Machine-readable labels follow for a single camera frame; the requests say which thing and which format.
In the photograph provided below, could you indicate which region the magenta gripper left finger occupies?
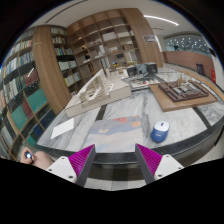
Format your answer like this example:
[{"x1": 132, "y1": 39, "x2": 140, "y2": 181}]
[{"x1": 47, "y1": 144, "x2": 96, "y2": 187}]

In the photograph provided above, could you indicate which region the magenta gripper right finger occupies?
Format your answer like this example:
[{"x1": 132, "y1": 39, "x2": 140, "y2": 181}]
[{"x1": 135, "y1": 144, "x2": 183, "y2": 184}]

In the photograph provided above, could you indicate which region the blue and white mouse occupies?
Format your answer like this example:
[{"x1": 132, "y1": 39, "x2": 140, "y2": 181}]
[{"x1": 151, "y1": 121, "x2": 170, "y2": 143}]

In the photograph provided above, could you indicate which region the pastel painted mouse pad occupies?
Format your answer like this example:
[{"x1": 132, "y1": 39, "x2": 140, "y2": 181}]
[{"x1": 85, "y1": 115, "x2": 143, "y2": 153}]

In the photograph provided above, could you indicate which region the person's hand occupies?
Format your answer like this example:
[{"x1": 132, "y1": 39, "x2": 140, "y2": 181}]
[{"x1": 20, "y1": 150, "x2": 53, "y2": 170}]

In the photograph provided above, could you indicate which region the white paper sheet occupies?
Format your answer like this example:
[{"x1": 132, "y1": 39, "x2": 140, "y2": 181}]
[{"x1": 51, "y1": 118, "x2": 74, "y2": 139}]

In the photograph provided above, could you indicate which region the small glowing device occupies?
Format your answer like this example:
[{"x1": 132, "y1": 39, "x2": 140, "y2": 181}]
[{"x1": 25, "y1": 152, "x2": 32, "y2": 158}]

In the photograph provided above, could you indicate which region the brown architectural model board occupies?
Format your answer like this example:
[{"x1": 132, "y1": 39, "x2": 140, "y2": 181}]
[{"x1": 149, "y1": 81, "x2": 217, "y2": 112}]

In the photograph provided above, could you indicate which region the white architectural model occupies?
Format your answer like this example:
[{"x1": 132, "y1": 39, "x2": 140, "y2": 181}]
[{"x1": 65, "y1": 69, "x2": 131, "y2": 118}]

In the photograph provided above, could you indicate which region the grey building model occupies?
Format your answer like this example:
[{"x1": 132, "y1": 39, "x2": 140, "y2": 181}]
[{"x1": 126, "y1": 62, "x2": 158, "y2": 77}]

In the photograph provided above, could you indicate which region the wooden bookshelf with books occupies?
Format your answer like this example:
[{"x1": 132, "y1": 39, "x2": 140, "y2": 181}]
[{"x1": 0, "y1": 26, "x2": 80, "y2": 160}]

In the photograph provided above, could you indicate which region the wooden open display shelf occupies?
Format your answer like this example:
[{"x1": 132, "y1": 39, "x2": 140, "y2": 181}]
[{"x1": 67, "y1": 8, "x2": 163, "y2": 81}]

